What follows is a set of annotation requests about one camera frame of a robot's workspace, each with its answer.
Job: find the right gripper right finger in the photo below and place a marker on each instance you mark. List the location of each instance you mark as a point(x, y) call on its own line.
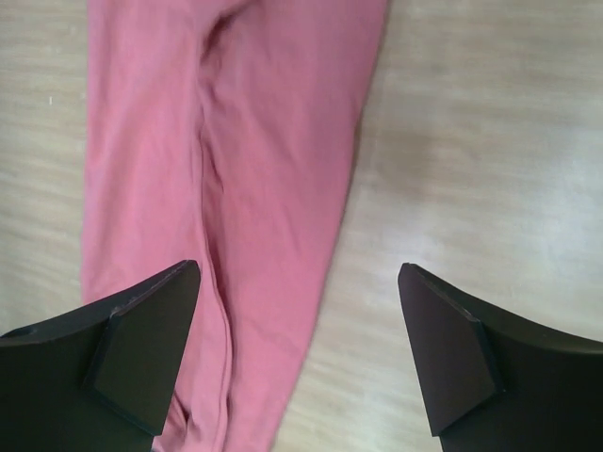
point(492, 380)

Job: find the pink t shirt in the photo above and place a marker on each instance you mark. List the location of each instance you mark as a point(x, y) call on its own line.
point(223, 132)

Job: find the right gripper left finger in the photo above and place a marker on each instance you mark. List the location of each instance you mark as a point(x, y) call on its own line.
point(100, 377)

